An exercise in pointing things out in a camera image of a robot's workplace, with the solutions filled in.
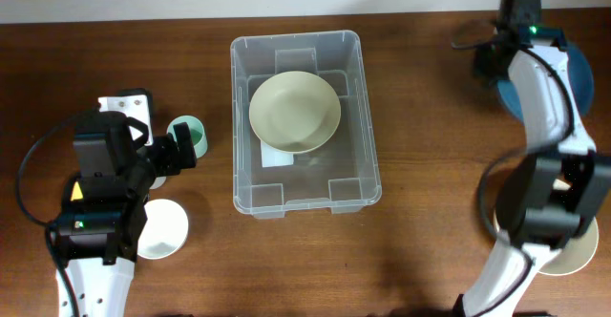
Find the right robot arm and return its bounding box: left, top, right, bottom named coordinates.
left=452, top=0, right=610, bottom=316

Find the dark blue plate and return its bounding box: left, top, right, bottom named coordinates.
left=495, top=42, right=595, bottom=122

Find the cream plate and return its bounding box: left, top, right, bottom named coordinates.
left=491, top=178, right=600, bottom=277
left=249, top=71, right=342, bottom=154

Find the clear plastic storage bin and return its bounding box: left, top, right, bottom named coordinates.
left=230, top=30, right=382, bottom=219

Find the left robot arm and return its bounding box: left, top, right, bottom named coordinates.
left=45, top=111, right=197, bottom=316

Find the grey plastic cup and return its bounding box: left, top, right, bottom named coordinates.
left=150, top=177, right=166, bottom=190

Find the mint green plastic cup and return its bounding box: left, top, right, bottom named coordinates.
left=167, top=116, right=208, bottom=159

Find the white label in bin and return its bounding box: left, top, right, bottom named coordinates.
left=261, top=140, right=294, bottom=168

